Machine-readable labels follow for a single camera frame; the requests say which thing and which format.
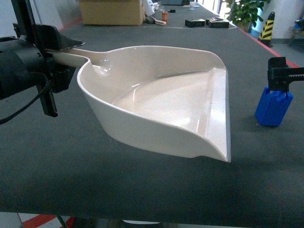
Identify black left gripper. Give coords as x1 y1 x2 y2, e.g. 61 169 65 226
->
12 0 85 117

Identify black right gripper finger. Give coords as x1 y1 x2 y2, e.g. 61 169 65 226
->
267 57 304 92

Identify blue 3D-printed part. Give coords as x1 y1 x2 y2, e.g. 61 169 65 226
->
255 86 294 126

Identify beige plastic dustpan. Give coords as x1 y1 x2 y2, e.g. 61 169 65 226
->
52 46 231 162

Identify yellow black traffic cone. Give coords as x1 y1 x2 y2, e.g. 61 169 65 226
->
258 12 275 48

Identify large cardboard box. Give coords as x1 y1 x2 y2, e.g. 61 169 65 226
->
79 0 144 26

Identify green potted plant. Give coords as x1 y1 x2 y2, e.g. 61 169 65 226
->
226 0 271 32

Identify black box right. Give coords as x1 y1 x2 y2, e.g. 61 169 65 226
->
206 17 229 29

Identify black box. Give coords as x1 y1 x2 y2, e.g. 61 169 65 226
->
206 17 229 29
185 19 206 28

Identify black box left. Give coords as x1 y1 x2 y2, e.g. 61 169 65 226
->
185 19 206 28

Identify orange can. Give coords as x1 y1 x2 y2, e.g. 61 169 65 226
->
162 11 168 23

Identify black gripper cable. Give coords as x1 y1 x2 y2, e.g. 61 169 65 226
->
0 72 50 125

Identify wooden handled brush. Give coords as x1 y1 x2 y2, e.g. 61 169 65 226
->
145 16 167 26

